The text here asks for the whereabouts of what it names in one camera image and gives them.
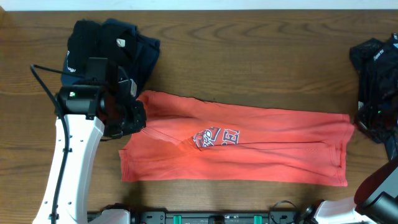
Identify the black mesh sports garment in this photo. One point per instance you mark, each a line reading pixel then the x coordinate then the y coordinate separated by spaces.
pixel 376 65

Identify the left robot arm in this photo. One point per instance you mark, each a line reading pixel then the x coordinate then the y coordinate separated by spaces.
pixel 79 131

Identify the navy blue folded garment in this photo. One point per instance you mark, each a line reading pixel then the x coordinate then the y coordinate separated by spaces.
pixel 147 54

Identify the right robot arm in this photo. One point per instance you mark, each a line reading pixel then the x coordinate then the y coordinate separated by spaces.
pixel 375 200

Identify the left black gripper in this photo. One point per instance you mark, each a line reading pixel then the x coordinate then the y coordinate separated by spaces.
pixel 138 121

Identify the black folded garment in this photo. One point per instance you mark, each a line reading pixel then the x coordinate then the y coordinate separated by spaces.
pixel 108 40

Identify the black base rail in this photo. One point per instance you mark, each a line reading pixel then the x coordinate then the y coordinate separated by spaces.
pixel 160 217

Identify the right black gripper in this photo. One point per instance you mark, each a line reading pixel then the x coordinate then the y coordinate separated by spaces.
pixel 363 116

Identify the orange-red soccer t-shirt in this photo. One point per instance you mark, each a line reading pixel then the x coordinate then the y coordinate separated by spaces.
pixel 186 138

